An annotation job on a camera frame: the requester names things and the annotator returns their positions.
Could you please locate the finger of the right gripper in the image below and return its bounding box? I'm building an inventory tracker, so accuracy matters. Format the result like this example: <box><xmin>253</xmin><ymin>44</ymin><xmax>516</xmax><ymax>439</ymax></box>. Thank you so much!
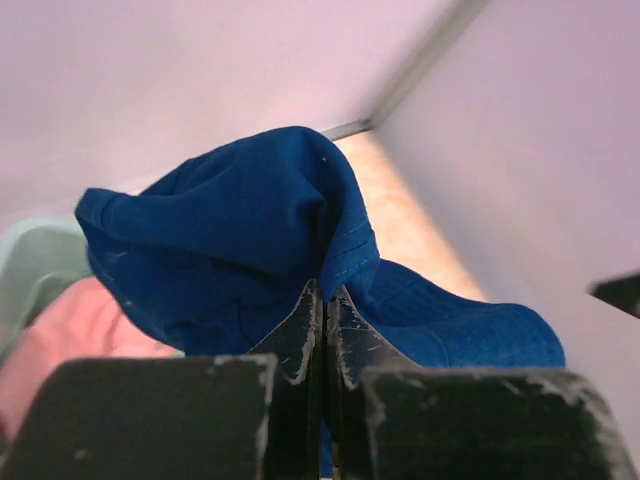
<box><xmin>588</xmin><ymin>272</ymin><xmax>640</xmax><ymax>318</ymax></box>

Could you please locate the dark blue bucket hat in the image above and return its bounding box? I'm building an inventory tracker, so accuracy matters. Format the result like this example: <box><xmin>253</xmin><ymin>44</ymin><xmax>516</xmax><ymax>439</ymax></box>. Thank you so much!
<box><xmin>75</xmin><ymin>126</ymin><xmax>566</xmax><ymax>368</ymax></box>

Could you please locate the pink hat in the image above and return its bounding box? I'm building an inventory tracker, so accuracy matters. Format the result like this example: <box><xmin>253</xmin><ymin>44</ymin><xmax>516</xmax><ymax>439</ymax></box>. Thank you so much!
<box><xmin>1</xmin><ymin>277</ymin><xmax>178</xmax><ymax>441</ymax></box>

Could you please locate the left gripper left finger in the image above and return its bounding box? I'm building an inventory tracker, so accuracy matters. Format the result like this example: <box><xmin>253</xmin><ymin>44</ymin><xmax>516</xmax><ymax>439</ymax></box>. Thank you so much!
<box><xmin>250</xmin><ymin>280</ymin><xmax>323</xmax><ymax>479</ymax></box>

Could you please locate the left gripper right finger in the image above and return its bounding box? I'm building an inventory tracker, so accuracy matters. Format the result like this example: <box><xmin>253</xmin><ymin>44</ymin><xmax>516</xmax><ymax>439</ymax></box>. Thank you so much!
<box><xmin>324</xmin><ymin>286</ymin><xmax>418</xmax><ymax>479</ymax></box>

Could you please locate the light teal plastic bin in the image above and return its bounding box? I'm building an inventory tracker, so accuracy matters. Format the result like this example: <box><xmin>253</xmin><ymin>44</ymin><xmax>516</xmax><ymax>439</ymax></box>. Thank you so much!
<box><xmin>1</xmin><ymin>218</ymin><xmax>91</xmax><ymax>358</ymax></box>

